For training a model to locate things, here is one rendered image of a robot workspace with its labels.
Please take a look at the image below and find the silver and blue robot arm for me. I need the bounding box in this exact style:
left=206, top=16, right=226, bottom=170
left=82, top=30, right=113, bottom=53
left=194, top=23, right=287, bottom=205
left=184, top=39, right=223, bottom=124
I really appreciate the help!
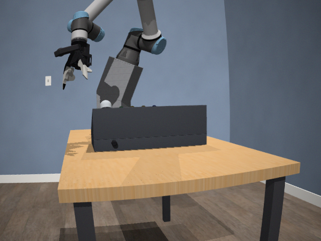
left=54, top=0, right=167, bottom=66

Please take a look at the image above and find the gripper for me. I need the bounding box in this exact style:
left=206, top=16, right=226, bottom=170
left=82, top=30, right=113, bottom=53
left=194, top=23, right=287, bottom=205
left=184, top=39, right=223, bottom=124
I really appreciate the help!
left=63, top=38, right=92, bottom=90

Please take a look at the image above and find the dark grey control console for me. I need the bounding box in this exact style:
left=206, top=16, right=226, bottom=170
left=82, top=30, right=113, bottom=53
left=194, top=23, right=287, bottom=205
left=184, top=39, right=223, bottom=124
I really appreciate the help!
left=91, top=100, right=207, bottom=152

